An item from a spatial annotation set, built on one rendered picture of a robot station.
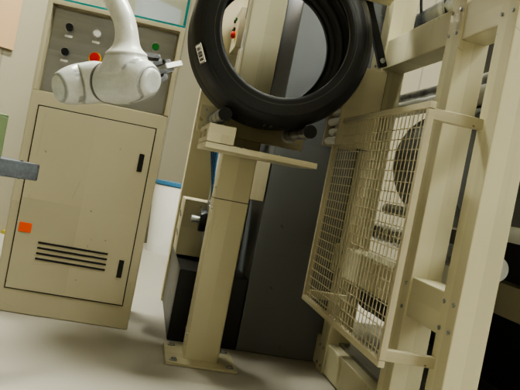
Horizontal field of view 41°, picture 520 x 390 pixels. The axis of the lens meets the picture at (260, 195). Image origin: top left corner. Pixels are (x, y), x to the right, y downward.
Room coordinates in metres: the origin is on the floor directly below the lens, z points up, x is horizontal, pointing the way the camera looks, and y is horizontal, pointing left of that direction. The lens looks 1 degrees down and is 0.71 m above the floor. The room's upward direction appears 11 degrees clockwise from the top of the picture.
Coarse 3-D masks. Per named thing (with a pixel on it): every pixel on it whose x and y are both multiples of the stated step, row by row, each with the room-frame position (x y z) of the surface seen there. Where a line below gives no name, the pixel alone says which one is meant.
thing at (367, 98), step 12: (372, 72) 2.59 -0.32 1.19; (384, 72) 2.59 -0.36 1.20; (360, 84) 2.58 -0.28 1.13; (372, 84) 2.59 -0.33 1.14; (384, 84) 2.59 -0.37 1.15; (360, 96) 2.58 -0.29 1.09; (372, 96) 2.59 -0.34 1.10; (348, 108) 2.57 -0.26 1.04; (360, 108) 2.58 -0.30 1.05; (372, 108) 2.59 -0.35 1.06; (336, 120) 2.63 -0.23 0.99; (324, 132) 2.76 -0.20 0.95; (336, 132) 2.65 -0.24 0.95; (348, 132) 2.58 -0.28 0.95; (360, 132) 2.58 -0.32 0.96; (324, 144) 2.76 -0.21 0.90; (348, 144) 2.58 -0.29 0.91; (360, 144) 2.59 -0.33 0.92; (372, 144) 2.59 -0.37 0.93
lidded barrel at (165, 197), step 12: (156, 180) 5.49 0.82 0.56; (168, 180) 5.75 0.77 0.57; (156, 192) 5.49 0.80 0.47; (168, 192) 5.41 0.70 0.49; (156, 204) 5.47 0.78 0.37; (168, 204) 5.42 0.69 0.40; (156, 216) 5.46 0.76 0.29; (168, 216) 5.42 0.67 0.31; (156, 228) 5.46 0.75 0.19; (168, 228) 5.42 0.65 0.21; (156, 240) 5.45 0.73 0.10; (168, 240) 5.43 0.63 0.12; (156, 252) 5.45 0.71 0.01; (168, 252) 5.43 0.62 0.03
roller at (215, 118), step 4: (224, 108) 2.20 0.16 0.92; (228, 108) 2.20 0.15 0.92; (216, 112) 2.29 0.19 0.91; (220, 112) 2.20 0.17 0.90; (224, 112) 2.20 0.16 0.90; (228, 112) 2.20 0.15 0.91; (212, 116) 2.41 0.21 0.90; (216, 116) 2.27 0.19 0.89; (220, 116) 2.20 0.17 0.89; (224, 116) 2.20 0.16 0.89; (228, 116) 2.20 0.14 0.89; (212, 120) 2.42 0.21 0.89; (216, 120) 2.32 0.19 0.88; (220, 120) 2.24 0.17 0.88; (224, 120) 2.20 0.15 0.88; (228, 120) 2.21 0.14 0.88; (220, 124) 2.41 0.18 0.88
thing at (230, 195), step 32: (256, 0) 2.58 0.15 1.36; (288, 0) 2.60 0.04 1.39; (256, 32) 2.58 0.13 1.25; (256, 64) 2.58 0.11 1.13; (224, 160) 2.58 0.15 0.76; (256, 160) 2.60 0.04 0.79; (224, 192) 2.58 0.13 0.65; (224, 224) 2.58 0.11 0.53; (224, 256) 2.59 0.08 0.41; (224, 288) 2.59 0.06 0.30; (192, 320) 2.58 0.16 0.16; (224, 320) 2.60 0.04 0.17; (192, 352) 2.58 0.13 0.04
